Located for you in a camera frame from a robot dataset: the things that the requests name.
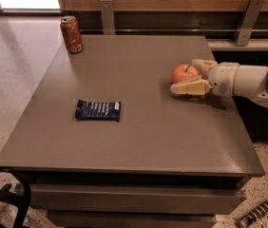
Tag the grey cabinet with drawers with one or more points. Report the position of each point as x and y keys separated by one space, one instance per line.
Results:
x=167 y=163

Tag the right metal wall bracket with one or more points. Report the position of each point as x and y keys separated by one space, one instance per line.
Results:
x=249 y=18

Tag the striped cylindrical tool on floor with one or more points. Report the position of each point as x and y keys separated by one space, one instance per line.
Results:
x=253 y=215

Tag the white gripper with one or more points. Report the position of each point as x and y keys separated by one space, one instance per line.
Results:
x=223 y=79

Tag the blue snack bar wrapper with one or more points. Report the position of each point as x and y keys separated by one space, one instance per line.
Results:
x=97 y=111

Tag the left metal wall bracket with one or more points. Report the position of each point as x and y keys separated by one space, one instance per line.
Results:
x=107 y=13

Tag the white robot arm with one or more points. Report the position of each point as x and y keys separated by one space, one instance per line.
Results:
x=251 y=82

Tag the metal wall bracket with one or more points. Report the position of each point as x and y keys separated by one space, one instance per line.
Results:
x=249 y=18
x=107 y=13

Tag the red coke can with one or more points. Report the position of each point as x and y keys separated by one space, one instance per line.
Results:
x=71 y=34

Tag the red apple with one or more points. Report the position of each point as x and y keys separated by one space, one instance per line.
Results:
x=183 y=73

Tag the black chair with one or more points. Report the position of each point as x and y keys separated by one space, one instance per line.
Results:
x=21 y=202

